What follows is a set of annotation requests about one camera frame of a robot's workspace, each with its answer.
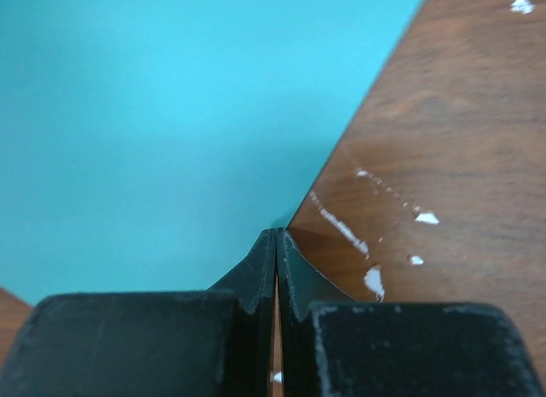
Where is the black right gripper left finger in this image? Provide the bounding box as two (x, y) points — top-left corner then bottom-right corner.
(1, 230), (277, 396)

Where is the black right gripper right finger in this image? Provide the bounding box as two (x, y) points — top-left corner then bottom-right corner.
(276, 230), (542, 396)

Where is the teal file folder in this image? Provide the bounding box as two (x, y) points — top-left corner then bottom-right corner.
(1, 0), (423, 303)

